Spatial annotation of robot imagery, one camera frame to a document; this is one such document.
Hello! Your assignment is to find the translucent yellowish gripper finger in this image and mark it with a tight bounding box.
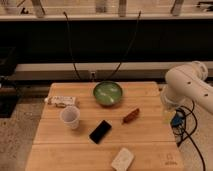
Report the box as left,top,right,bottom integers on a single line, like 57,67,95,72
163,110,175,124

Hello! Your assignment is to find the red-brown pepper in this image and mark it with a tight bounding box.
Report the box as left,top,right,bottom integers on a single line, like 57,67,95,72
123,108,140,123

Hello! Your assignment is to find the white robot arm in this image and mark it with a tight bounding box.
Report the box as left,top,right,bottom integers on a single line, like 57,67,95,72
160,61,213,124

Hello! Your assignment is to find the green bowl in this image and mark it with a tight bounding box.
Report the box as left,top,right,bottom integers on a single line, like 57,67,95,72
93,81,123,106

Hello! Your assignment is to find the white sponge block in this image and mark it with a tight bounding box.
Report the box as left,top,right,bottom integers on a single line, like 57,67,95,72
111,148,134,171

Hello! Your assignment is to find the black smartphone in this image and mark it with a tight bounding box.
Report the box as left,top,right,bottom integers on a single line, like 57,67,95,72
89,120,112,144

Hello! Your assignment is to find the white wrapped snack package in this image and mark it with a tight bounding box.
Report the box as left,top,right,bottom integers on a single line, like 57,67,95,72
44,96,78,108

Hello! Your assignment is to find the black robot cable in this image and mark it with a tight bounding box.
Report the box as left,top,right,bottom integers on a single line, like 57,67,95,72
172,99,208,171

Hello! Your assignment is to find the wall power outlet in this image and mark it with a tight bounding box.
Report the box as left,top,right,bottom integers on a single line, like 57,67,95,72
89,71,96,82

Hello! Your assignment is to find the right black hanging cable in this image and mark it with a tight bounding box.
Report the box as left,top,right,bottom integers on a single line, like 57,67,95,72
105,10,142,81

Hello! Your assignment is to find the black hanging cable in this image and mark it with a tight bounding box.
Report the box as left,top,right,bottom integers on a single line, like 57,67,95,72
105,10,142,81
63,11,82,81

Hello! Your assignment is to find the left black hanging cable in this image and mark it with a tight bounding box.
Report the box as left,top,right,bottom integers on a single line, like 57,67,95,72
63,11,82,81

